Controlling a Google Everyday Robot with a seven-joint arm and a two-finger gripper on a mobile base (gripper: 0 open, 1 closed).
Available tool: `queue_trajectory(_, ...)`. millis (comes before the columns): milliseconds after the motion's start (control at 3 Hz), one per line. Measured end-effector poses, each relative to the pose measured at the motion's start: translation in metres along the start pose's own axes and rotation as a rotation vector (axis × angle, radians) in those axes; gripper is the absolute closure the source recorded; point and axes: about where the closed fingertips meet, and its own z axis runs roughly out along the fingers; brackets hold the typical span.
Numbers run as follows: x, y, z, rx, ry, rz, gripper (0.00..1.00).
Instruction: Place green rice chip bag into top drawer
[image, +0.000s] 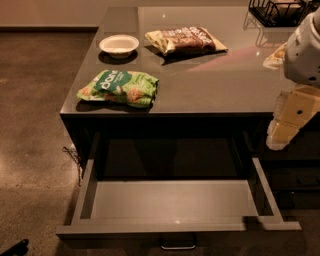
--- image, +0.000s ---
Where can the brown snack bag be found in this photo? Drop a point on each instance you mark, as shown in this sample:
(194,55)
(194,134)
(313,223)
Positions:
(185,40)

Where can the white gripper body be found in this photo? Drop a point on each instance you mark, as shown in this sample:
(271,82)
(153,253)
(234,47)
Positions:
(304,56)

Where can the black object on floor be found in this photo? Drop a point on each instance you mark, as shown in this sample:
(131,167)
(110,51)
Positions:
(18,249)

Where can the black wire basket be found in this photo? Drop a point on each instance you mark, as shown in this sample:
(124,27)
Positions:
(278,13)

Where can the dark grey cabinet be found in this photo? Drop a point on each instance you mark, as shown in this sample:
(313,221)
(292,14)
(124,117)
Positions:
(286,160)

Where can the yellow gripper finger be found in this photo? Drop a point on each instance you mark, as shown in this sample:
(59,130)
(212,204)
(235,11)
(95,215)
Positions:
(292,112)

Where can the green rice chip bag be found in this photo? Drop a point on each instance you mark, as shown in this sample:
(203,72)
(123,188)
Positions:
(135,89)

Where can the open grey top drawer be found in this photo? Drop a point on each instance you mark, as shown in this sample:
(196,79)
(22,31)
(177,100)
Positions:
(178,186)

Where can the yellow snack packet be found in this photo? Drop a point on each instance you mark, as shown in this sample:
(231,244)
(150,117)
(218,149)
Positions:
(275,60)

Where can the white bowl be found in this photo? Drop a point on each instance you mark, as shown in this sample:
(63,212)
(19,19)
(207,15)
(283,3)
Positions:
(119,46)

